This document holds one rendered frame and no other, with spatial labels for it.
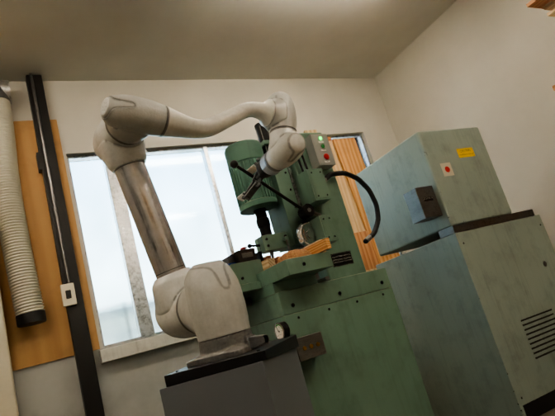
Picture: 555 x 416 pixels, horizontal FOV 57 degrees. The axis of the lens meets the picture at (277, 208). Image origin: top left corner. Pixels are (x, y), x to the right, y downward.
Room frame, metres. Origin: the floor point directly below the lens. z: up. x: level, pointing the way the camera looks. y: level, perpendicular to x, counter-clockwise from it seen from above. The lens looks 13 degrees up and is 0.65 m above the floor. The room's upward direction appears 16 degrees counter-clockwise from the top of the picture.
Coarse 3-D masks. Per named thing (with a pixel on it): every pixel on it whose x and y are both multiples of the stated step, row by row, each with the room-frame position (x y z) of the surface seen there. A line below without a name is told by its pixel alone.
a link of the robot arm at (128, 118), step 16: (112, 96) 1.36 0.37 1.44; (128, 96) 1.37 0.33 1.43; (112, 112) 1.35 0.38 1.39; (128, 112) 1.36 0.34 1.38; (144, 112) 1.38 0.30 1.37; (160, 112) 1.42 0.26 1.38; (112, 128) 1.41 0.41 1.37; (128, 128) 1.40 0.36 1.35; (144, 128) 1.41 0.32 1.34; (160, 128) 1.44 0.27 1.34
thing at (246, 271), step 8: (232, 264) 1.99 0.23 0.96; (240, 264) 2.01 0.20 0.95; (248, 264) 2.03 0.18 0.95; (256, 264) 2.05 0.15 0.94; (240, 272) 2.00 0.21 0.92; (248, 272) 2.02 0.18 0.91; (256, 272) 2.04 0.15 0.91; (240, 280) 2.00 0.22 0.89; (248, 280) 2.02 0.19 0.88; (256, 280) 2.04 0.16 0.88
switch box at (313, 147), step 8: (312, 136) 2.24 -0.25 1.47; (320, 136) 2.26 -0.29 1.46; (312, 144) 2.24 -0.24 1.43; (328, 144) 2.28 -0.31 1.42; (312, 152) 2.25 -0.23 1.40; (320, 152) 2.25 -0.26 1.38; (328, 152) 2.27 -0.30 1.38; (312, 160) 2.26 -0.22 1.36; (320, 160) 2.24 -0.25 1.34; (312, 168) 2.28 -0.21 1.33; (328, 168) 2.32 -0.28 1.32
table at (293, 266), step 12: (324, 252) 1.96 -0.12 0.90; (276, 264) 1.91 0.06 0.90; (288, 264) 1.86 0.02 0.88; (300, 264) 1.88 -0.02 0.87; (312, 264) 1.91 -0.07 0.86; (324, 264) 1.94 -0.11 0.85; (264, 276) 1.99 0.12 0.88; (276, 276) 1.92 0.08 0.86; (288, 276) 1.87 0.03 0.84; (300, 276) 1.99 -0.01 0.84; (252, 288) 2.00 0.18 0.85
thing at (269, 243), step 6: (270, 234) 2.19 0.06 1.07; (276, 234) 2.20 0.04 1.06; (282, 234) 2.22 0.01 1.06; (258, 240) 2.19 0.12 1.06; (264, 240) 2.16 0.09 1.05; (270, 240) 2.18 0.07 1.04; (276, 240) 2.20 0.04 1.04; (282, 240) 2.22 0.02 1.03; (288, 240) 2.23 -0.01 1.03; (264, 246) 2.16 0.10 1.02; (270, 246) 2.18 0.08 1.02; (276, 246) 2.19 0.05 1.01; (282, 246) 2.21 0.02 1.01; (264, 252) 2.18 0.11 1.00; (270, 252) 2.21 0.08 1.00
